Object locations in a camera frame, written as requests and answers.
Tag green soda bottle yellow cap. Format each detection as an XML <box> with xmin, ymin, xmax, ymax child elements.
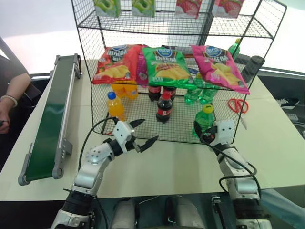
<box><xmin>192</xmin><ymin>103</ymin><xmax>215</xmax><ymax>139</ymax></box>

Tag green conveyor belt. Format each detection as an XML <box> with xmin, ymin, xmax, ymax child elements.
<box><xmin>18</xmin><ymin>54</ymin><xmax>83</xmax><ymax>186</ymax></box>

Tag cola bottle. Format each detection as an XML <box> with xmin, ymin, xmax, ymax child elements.
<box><xmin>163</xmin><ymin>85</ymin><xmax>178</xmax><ymax>101</ymax></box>
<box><xmin>148</xmin><ymin>84</ymin><xmax>163</xmax><ymax>103</ymax></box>
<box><xmin>155</xmin><ymin>91</ymin><xmax>174</xmax><ymax>124</ymax></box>

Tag orange soda bottle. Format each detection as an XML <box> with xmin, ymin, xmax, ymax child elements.
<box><xmin>124</xmin><ymin>83</ymin><xmax>140</xmax><ymax>100</ymax></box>
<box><xmin>111</xmin><ymin>83</ymin><xmax>126</xmax><ymax>99</ymax></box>
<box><xmin>106</xmin><ymin>91</ymin><xmax>126</xmax><ymax>122</ymax></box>

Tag red chips bag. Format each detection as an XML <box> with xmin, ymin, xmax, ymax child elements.
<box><xmin>92</xmin><ymin>44</ymin><xmax>142</xmax><ymax>85</ymax></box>

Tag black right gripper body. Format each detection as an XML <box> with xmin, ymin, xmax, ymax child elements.
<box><xmin>199</xmin><ymin>125</ymin><xmax>218</xmax><ymax>145</ymax></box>

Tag person's hand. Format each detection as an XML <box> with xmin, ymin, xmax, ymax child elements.
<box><xmin>0</xmin><ymin>100</ymin><xmax>16</xmax><ymax>135</ymax></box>

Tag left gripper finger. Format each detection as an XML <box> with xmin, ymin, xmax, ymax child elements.
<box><xmin>139</xmin><ymin>135</ymin><xmax>160</xmax><ymax>153</ymax></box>
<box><xmin>129</xmin><ymin>119</ymin><xmax>146</xmax><ymax>130</ymax></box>

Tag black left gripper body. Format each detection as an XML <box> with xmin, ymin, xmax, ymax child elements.
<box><xmin>121</xmin><ymin>135</ymin><xmax>144</xmax><ymax>154</ymax></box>

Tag black sneaker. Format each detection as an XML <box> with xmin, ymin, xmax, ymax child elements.
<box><xmin>277</xmin><ymin>97</ymin><xmax>301</xmax><ymax>110</ymax></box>

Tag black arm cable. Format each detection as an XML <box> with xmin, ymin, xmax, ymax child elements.
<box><xmin>199</xmin><ymin>133</ymin><xmax>263</xmax><ymax>194</ymax></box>
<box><xmin>79</xmin><ymin>116</ymin><xmax>120</xmax><ymax>168</ymax></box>

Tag black wire shelf rack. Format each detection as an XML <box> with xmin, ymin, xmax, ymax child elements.
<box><xmin>71</xmin><ymin>0</ymin><xmax>288</xmax><ymax>145</ymax></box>

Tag black cable connector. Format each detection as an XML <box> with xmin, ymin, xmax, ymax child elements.
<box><xmin>211</xmin><ymin>195</ymin><xmax>222</xmax><ymax>214</ymax></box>

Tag red strawberry juice carton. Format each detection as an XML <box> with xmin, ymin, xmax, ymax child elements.
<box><xmin>212</xmin><ymin>0</ymin><xmax>245</xmax><ymax>19</ymax></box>
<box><xmin>175</xmin><ymin>0</ymin><xmax>203</xmax><ymax>20</ymax></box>

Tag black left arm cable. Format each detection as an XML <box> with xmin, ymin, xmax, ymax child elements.
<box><xmin>79</xmin><ymin>116</ymin><xmax>120</xmax><ymax>168</ymax></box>

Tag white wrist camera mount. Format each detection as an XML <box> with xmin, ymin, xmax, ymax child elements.
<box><xmin>212</xmin><ymin>119</ymin><xmax>235</xmax><ymax>146</ymax></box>
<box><xmin>112</xmin><ymin>120</ymin><xmax>136</xmax><ymax>153</ymax></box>

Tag red handled scissors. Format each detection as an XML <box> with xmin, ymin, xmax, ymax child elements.
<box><xmin>227</xmin><ymin>98</ymin><xmax>250</xmax><ymax>131</ymax></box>

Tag magenta chips bag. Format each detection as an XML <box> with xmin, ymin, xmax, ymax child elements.
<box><xmin>135</xmin><ymin>55</ymin><xmax>149</xmax><ymax>87</ymax></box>

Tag pink chips bag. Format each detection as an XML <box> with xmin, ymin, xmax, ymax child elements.
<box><xmin>190</xmin><ymin>44</ymin><xmax>251</xmax><ymax>95</ymax></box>

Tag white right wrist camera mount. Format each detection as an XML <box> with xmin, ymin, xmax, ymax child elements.
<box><xmin>212</xmin><ymin>119</ymin><xmax>235</xmax><ymax>146</ymax></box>

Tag green chips bag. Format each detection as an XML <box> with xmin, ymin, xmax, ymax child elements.
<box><xmin>142</xmin><ymin>46</ymin><xmax>199</xmax><ymax>90</ymax></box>

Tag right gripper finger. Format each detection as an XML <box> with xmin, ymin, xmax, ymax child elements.
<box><xmin>193</xmin><ymin>121</ymin><xmax>203</xmax><ymax>137</ymax></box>

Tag green apple juice carton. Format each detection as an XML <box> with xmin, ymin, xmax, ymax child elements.
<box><xmin>93</xmin><ymin>0</ymin><xmax>122</xmax><ymax>18</ymax></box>
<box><xmin>131</xmin><ymin>0</ymin><xmax>157</xmax><ymax>18</ymax></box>

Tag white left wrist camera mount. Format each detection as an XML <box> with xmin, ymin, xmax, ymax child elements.
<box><xmin>112</xmin><ymin>120</ymin><xmax>136</xmax><ymax>153</ymax></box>

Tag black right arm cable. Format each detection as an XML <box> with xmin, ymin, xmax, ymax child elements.
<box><xmin>199</xmin><ymin>133</ymin><xmax>263</xmax><ymax>194</ymax></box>

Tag white bead bracelet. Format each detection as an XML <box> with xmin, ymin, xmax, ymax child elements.
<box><xmin>0</xmin><ymin>94</ymin><xmax>19</xmax><ymax>108</ymax></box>

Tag black cylindrical container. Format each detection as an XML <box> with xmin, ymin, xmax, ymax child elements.
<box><xmin>244</xmin><ymin>55</ymin><xmax>266</xmax><ymax>83</ymax></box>
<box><xmin>235</xmin><ymin>53</ymin><xmax>251</xmax><ymax>72</ymax></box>

